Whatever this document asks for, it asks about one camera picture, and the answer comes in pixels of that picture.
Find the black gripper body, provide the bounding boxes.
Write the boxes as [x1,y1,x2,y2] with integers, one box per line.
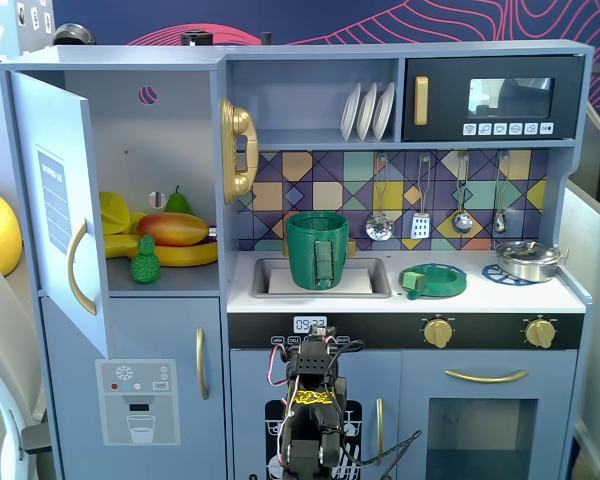
[299,325,342,354]

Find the green toy pineapple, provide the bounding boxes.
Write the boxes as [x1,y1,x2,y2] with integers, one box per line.
[130,233,162,285]

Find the blue dishwasher door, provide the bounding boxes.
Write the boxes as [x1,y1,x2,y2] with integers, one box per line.
[229,348,402,480]

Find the green printed cup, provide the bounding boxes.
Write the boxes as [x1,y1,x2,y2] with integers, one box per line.
[284,210,351,291]

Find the gold stove knob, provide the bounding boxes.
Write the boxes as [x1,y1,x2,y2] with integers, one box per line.
[524,318,556,350]
[423,317,454,350]

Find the steel skimmer spoon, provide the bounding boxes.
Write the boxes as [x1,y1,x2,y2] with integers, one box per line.
[365,153,396,241]

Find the green round lid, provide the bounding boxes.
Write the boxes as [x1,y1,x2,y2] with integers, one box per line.
[398,263,468,301]

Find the yellow toy banana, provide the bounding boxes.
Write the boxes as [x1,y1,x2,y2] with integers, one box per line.
[126,241,220,268]
[103,233,142,260]

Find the white slotted spatula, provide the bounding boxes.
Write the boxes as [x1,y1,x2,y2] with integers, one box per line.
[410,153,430,240]

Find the blue oven door with window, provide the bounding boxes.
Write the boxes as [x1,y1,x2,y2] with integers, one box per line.
[399,348,579,480]

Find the blue fridge door with dispenser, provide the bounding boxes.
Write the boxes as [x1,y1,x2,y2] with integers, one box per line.
[42,297,222,480]

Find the red orange toy mango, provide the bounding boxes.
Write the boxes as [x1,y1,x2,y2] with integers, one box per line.
[137,212,211,247]

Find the blue round trivet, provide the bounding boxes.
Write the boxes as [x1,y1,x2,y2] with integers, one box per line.
[481,263,541,287]

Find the steel ladle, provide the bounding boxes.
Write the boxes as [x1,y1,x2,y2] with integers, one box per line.
[451,152,475,235]

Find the green toy pear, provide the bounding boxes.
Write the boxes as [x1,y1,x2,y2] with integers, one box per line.
[163,185,192,216]

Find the steel hanging spoon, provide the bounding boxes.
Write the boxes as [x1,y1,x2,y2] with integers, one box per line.
[492,151,511,235]

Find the steel pot with lid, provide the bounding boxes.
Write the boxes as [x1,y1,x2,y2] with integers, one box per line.
[489,239,569,284]

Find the white toy plate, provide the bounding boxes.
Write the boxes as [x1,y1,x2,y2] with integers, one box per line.
[355,82,379,142]
[340,82,362,142]
[372,81,396,142]

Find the gold toy telephone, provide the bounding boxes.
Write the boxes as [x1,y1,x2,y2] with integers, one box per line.
[219,97,260,205]

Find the yellow faceted toy fruit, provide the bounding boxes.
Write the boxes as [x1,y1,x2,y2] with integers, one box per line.
[98,191,132,236]

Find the black microwave door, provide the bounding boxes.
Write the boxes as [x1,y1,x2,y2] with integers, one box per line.
[402,55,586,142]

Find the grey desk partition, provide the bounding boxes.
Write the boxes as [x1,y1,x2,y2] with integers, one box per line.
[562,102,600,480]

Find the white office chair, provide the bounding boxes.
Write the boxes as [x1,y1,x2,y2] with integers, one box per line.
[0,247,56,480]

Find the black round container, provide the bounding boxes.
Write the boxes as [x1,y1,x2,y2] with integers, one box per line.
[180,29,215,47]

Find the black helmet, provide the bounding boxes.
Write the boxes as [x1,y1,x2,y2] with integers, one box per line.
[52,22,97,47]

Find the red white servo cable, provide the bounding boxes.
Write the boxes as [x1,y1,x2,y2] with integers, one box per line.
[268,343,295,387]

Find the black power cable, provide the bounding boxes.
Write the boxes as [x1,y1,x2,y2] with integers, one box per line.
[339,428,424,480]

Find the blue cabinet door gold handle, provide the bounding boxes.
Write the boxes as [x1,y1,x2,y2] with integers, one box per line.
[8,69,110,360]

